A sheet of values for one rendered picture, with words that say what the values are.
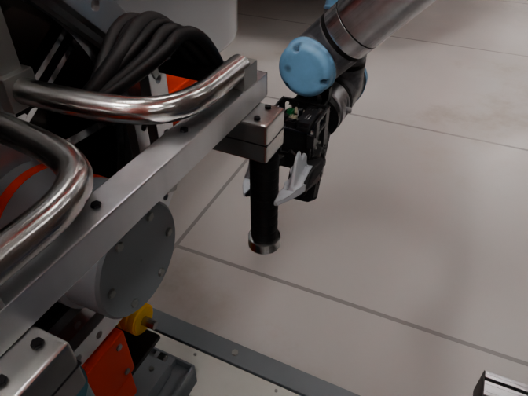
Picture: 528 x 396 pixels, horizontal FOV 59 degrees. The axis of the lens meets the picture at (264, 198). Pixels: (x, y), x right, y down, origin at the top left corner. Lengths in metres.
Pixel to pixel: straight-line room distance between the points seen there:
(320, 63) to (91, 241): 0.37
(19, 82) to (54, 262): 0.22
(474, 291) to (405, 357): 0.37
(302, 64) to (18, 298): 0.43
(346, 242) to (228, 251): 0.43
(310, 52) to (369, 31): 0.07
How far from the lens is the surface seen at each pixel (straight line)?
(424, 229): 1.87
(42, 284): 0.34
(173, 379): 1.24
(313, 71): 0.62
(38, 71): 0.69
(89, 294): 0.48
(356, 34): 0.60
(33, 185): 0.53
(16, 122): 0.44
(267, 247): 0.63
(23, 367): 0.33
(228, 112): 0.48
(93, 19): 0.60
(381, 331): 1.51
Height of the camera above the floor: 1.21
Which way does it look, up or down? 39 degrees down
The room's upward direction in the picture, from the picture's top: straight up
